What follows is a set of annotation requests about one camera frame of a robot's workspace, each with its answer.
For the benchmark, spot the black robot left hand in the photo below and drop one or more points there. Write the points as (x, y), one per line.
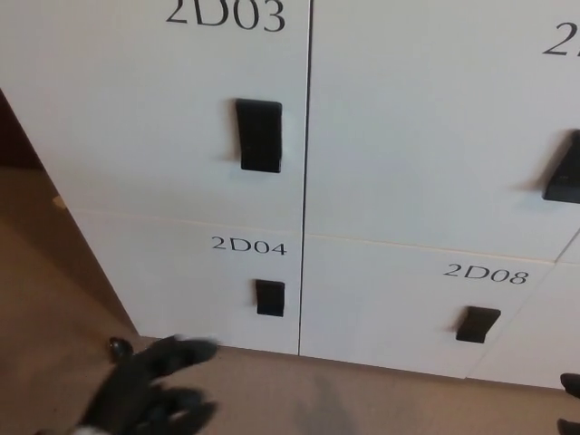
(136, 394)

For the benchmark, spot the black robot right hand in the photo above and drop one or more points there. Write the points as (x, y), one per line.
(572, 384)

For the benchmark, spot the white locker door 2D07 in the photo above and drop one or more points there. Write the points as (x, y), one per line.
(430, 136)

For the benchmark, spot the black floor door stop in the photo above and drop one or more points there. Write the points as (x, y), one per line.
(118, 348)

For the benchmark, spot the white locker door 2D03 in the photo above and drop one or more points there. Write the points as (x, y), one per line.
(113, 90)

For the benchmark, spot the small yellowish floor scrap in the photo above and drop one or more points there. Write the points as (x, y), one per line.
(59, 202)

